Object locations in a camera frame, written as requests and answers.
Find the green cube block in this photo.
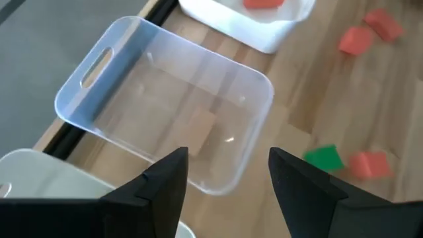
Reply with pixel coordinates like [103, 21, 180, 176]
[302, 143, 345, 173]

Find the clear plastic bin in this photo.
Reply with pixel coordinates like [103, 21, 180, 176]
[54, 15, 275, 196]

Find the small red block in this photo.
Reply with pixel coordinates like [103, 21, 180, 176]
[349, 151, 393, 180]

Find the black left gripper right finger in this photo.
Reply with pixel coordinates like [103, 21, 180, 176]
[268, 147, 423, 238]

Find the short red bar block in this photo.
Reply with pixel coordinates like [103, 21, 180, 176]
[364, 8, 404, 43]

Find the red cylinder block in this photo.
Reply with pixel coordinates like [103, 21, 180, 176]
[243, 0, 286, 10]

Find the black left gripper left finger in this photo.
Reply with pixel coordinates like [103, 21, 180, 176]
[0, 147, 189, 238]

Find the white plastic bin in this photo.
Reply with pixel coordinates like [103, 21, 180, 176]
[178, 0, 317, 55]
[0, 148, 196, 238]

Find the red wedge block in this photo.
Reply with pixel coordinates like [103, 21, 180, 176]
[338, 26, 375, 56]

